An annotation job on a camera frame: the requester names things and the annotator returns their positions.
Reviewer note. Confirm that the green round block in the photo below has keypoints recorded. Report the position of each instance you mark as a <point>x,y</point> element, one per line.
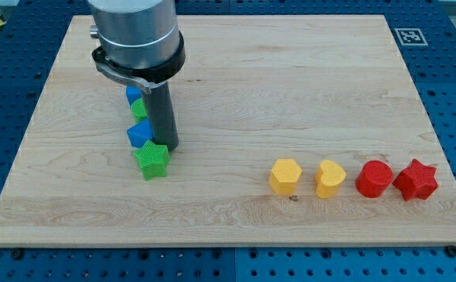
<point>138,110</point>

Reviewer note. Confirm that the blue triangle block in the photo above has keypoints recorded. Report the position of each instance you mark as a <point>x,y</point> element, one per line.
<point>139,133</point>

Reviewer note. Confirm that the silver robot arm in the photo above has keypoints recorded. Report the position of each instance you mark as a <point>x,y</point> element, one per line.
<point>140,41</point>

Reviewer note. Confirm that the white fiducial marker tag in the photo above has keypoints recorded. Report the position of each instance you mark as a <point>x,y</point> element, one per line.
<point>410,36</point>

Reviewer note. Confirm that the blue cube block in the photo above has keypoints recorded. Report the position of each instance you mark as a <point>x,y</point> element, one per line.
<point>132,94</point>

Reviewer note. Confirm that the red cylinder block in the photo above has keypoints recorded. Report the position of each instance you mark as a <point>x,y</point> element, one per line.
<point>373,179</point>

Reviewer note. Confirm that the yellow hexagon block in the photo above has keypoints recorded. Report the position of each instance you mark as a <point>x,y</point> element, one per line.
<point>284,176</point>

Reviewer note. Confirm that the red star block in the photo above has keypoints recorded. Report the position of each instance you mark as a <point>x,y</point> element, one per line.
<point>416,181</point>

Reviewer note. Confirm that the green star block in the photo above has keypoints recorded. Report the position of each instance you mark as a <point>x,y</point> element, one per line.
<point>152,159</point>

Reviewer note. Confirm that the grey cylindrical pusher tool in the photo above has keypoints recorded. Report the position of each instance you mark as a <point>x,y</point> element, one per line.
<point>160,113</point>

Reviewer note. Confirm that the yellow heart block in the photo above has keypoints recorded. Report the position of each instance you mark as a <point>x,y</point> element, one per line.
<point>329,178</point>

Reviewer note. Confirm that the wooden board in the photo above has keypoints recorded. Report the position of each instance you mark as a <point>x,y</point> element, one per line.
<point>254,89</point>

